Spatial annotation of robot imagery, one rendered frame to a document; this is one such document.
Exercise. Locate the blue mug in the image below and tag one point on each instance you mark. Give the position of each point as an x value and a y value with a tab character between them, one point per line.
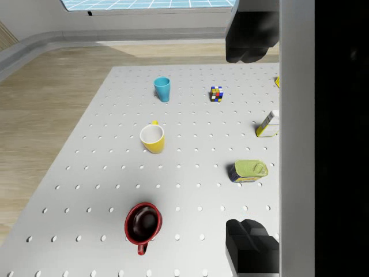
162	89

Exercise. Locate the yellow basket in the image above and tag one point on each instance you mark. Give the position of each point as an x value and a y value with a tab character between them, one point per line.
277	82

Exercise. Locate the red mug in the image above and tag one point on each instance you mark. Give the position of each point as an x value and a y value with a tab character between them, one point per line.
142	223

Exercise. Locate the flat-sided green can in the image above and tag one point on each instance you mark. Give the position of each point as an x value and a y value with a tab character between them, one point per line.
248	171

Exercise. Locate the white and yellow box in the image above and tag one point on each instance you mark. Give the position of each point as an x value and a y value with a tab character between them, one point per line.
269	127

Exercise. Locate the puzzle cube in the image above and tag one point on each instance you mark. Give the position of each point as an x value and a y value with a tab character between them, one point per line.
216	94

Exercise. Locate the yellow mug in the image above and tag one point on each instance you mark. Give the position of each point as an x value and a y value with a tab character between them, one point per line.
155	144

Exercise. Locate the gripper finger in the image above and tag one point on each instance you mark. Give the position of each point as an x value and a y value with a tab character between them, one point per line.
250	37
253	251

